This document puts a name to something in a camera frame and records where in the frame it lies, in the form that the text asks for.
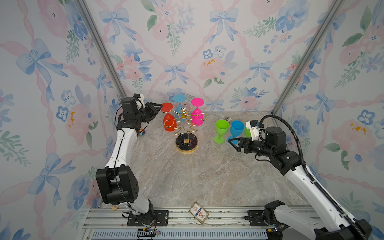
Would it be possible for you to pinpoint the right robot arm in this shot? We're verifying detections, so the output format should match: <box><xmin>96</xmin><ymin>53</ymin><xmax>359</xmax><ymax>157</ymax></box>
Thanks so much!
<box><xmin>229</xmin><ymin>127</ymin><xmax>373</xmax><ymax>240</ymax></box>

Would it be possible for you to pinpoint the pink wine glass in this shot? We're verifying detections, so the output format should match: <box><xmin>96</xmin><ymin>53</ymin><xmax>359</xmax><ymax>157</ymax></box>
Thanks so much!
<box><xmin>191</xmin><ymin>98</ymin><xmax>205</xmax><ymax>126</ymax></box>

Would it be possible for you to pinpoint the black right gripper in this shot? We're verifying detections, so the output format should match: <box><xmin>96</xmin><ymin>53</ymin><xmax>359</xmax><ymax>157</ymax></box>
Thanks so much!
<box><xmin>228</xmin><ymin>136</ymin><xmax>275</xmax><ymax>160</ymax></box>

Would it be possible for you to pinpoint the green wine glass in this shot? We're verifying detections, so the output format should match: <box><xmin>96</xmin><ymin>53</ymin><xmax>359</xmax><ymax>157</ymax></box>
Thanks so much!
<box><xmin>214</xmin><ymin>120</ymin><xmax>229</xmax><ymax>144</ymax></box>
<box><xmin>244</xmin><ymin>127</ymin><xmax>252</xmax><ymax>138</ymax></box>

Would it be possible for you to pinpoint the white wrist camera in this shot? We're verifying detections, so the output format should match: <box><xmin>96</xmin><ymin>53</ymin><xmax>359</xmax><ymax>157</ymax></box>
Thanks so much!
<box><xmin>245</xmin><ymin>120</ymin><xmax>260</xmax><ymax>141</ymax></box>
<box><xmin>133</xmin><ymin>94</ymin><xmax>145</xmax><ymax>103</ymax></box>

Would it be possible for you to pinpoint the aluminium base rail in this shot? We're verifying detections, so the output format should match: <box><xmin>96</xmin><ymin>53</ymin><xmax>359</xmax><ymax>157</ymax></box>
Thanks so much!
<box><xmin>78</xmin><ymin>207</ymin><xmax>306</xmax><ymax>240</ymax></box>

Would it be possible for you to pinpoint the black corrugated cable hose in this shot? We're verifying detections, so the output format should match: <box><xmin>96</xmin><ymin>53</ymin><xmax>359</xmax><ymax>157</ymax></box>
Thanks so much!
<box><xmin>259</xmin><ymin>114</ymin><xmax>373</xmax><ymax>240</ymax></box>

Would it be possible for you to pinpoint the blue wine glass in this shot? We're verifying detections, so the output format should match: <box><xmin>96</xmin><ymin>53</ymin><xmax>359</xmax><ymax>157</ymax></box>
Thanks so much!
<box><xmin>228</xmin><ymin>121</ymin><xmax>245</xmax><ymax>142</ymax></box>

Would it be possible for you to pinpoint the gold wine glass rack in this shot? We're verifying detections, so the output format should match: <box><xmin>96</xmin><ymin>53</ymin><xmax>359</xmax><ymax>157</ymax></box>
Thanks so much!
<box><xmin>163</xmin><ymin>107</ymin><xmax>206</xmax><ymax>154</ymax></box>

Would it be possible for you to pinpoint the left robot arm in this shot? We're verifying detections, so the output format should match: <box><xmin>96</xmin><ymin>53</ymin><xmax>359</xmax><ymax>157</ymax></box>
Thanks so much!
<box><xmin>96</xmin><ymin>94</ymin><xmax>163</xmax><ymax>226</ymax></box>

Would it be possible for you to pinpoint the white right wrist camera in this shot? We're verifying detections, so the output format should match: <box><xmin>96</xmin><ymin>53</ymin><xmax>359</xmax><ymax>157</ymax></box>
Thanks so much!
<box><xmin>245</xmin><ymin>120</ymin><xmax>260</xmax><ymax>141</ymax></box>

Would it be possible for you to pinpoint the teal wine glass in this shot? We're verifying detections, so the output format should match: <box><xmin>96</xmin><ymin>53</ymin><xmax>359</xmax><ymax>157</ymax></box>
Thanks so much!
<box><xmin>174</xmin><ymin>94</ymin><xmax>187</xmax><ymax>113</ymax></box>

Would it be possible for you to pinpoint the red wine glass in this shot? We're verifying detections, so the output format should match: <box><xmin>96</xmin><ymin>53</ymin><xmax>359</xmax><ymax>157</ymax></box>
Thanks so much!
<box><xmin>161</xmin><ymin>103</ymin><xmax>177</xmax><ymax>132</ymax></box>

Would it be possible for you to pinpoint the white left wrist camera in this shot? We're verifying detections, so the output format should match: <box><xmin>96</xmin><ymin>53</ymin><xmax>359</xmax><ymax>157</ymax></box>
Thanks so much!
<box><xmin>133</xmin><ymin>94</ymin><xmax>145</xmax><ymax>103</ymax></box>

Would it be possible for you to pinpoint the diamond label card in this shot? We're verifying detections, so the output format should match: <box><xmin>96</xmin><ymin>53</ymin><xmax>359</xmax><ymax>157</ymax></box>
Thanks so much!
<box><xmin>189</xmin><ymin>203</ymin><xmax>209</xmax><ymax>224</ymax></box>

